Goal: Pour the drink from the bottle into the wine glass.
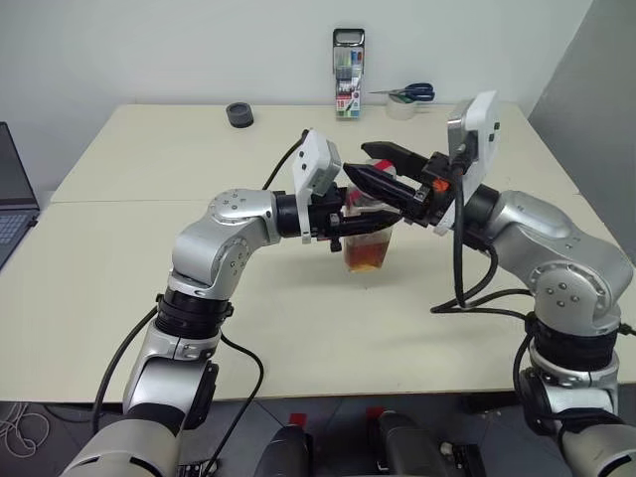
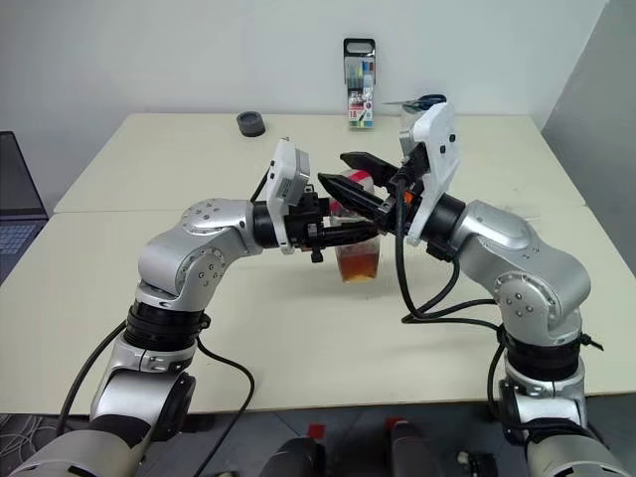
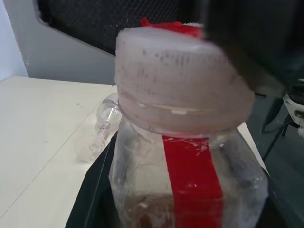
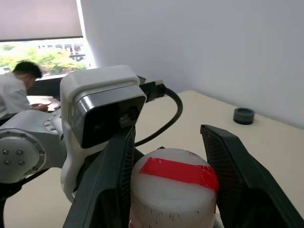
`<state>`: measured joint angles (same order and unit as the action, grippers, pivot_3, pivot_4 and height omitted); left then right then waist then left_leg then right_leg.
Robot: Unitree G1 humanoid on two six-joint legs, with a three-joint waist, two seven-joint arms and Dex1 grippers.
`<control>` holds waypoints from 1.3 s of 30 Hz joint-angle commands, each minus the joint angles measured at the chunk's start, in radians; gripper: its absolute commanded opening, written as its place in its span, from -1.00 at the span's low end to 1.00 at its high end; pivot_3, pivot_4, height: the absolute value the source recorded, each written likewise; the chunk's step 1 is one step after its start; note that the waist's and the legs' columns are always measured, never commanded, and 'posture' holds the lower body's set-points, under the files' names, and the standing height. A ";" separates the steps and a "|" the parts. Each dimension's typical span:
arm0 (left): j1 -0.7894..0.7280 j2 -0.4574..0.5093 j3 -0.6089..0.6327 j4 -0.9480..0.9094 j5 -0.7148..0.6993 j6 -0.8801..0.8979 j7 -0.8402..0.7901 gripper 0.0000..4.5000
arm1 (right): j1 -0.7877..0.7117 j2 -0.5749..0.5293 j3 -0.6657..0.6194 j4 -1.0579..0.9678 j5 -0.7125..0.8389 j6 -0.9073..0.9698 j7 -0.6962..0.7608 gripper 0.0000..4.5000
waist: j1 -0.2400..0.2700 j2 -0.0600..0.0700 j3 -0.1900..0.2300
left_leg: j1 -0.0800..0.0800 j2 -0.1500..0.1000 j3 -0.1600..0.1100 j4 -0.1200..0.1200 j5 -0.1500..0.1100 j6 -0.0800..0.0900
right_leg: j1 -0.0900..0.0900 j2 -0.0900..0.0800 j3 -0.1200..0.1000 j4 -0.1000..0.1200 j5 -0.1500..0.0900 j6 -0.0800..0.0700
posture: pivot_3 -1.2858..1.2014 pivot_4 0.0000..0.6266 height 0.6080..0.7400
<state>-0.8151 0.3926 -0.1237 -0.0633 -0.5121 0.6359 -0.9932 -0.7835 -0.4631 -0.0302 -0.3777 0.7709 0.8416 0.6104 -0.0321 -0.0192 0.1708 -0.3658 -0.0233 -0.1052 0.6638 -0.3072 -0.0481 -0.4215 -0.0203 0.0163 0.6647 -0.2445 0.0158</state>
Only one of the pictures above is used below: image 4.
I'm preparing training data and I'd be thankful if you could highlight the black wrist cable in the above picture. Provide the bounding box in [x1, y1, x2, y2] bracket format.
[134, 79, 184, 147]

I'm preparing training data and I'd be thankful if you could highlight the bottle with white taped cap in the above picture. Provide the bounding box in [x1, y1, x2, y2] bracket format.
[128, 147, 224, 228]

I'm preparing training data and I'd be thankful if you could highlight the small grey round cap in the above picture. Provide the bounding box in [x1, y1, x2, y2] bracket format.
[233, 107, 256, 124]

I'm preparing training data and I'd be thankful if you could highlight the brown desk with papers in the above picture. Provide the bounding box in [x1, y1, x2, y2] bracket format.
[26, 95, 63, 113]

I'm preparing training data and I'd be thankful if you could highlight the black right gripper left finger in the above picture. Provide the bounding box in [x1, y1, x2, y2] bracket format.
[63, 125, 144, 228]

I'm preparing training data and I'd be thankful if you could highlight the person in white shirt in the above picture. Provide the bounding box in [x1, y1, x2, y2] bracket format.
[0, 61, 49, 120]

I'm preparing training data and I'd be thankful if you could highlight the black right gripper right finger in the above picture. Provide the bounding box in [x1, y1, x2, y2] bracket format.
[200, 124, 304, 228]

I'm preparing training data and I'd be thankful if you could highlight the white wrist camera with cable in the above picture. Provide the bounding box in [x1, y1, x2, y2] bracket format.
[59, 65, 147, 204]

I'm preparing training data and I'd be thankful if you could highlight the grey roller window blind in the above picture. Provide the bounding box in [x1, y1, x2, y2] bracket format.
[0, 0, 85, 42]

